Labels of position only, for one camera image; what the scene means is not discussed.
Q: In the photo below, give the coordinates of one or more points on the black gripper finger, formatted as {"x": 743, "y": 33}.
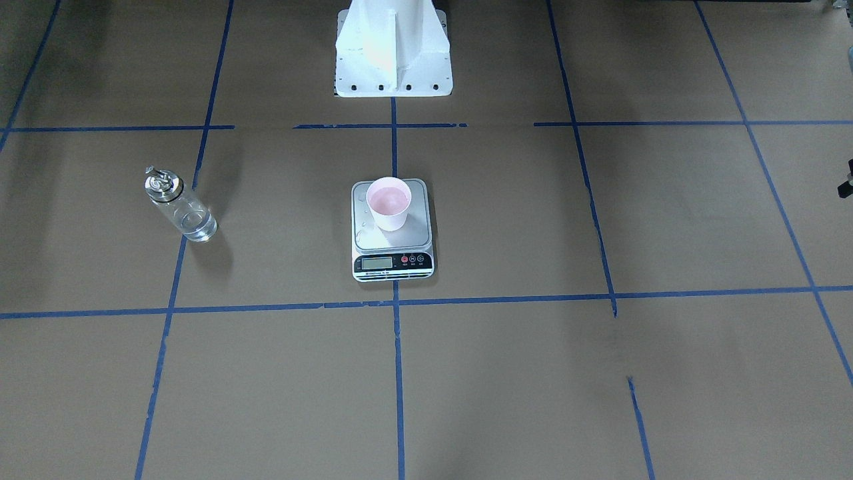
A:
{"x": 845, "y": 190}

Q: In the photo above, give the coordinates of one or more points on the glass sauce bottle steel cap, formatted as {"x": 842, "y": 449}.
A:
{"x": 179, "y": 204}

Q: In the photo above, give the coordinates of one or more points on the silver digital kitchen scale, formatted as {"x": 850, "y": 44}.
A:
{"x": 382, "y": 255}

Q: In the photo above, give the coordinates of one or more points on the pink paper cup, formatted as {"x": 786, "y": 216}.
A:
{"x": 388, "y": 200}

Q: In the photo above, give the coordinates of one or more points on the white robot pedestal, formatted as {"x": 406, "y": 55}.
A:
{"x": 392, "y": 49}

